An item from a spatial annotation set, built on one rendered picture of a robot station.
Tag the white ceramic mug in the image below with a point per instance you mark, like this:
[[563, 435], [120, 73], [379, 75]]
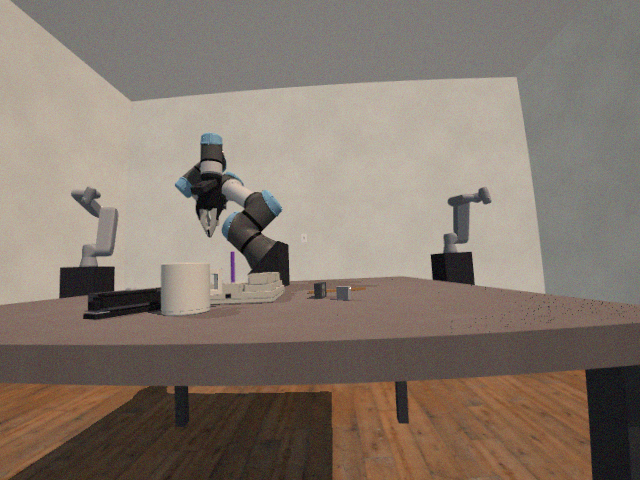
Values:
[[185, 288]]

